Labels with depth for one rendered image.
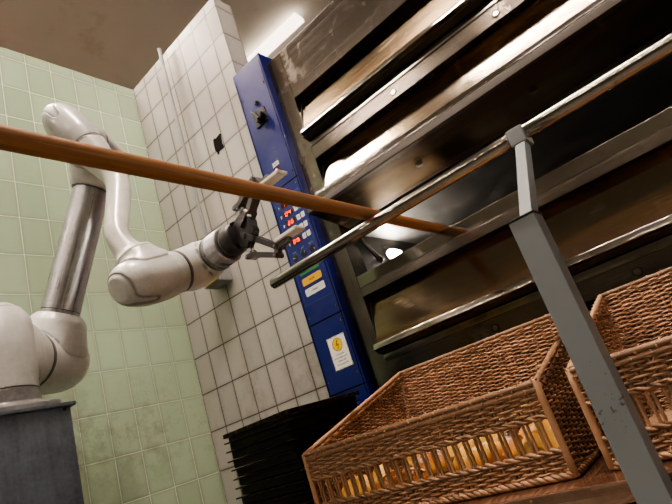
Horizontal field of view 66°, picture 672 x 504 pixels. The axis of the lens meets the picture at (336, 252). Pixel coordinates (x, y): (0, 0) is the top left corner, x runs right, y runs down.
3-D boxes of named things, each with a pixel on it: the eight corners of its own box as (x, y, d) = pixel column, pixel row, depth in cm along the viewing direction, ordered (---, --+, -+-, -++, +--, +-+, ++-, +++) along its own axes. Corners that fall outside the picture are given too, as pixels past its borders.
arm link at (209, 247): (234, 271, 127) (249, 261, 124) (204, 270, 120) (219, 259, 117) (225, 238, 130) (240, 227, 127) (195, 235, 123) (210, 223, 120)
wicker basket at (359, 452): (431, 468, 145) (397, 371, 153) (641, 416, 114) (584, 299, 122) (316, 531, 107) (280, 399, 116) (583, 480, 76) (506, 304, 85)
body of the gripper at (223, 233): (237, 228, 126) (262, 210, 121) (246, 260, 123) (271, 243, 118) (212, 225, 120) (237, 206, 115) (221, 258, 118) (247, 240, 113)
